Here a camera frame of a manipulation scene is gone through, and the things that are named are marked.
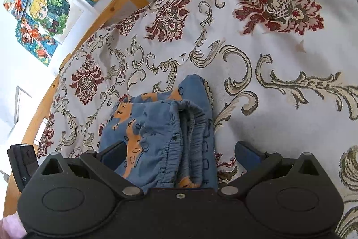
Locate white floral bedspread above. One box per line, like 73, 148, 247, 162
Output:
36, 0, 358, 239

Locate blue orange printed pants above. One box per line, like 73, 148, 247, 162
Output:
99, 74, 219, 190

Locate white wall panel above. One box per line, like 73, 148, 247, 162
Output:
15, 84, 33, 125

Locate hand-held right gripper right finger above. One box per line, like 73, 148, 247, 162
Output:
218, 140, 323, 199

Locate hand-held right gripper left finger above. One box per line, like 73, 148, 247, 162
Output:
36, 140, 144, 198

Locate wooden bed frame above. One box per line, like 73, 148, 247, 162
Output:
0, 0, 198, 219

